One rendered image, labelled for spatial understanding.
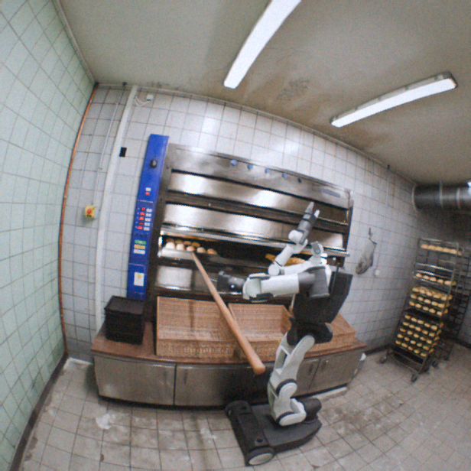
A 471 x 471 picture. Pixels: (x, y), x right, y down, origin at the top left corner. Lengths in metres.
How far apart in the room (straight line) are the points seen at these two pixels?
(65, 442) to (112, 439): 0.37
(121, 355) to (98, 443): 0.74
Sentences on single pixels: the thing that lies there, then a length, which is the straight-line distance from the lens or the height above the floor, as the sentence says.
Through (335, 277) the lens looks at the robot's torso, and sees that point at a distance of 1.19.
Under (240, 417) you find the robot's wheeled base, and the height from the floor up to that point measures 0.19.
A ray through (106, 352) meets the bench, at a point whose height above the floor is 0.57.
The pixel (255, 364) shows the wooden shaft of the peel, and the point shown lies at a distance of 0.65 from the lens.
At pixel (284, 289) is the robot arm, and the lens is 1.05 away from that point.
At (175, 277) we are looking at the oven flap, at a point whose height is 1.02.
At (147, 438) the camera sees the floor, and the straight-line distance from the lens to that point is 1.88.
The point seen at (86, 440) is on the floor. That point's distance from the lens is 1.87.
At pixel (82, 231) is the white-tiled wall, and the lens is 2.05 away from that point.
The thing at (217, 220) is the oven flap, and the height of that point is 1.54.
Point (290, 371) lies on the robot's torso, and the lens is 1.48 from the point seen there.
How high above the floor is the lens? 1.55
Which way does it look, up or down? 3 degrees down
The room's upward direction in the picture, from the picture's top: 9 degrees clockwise
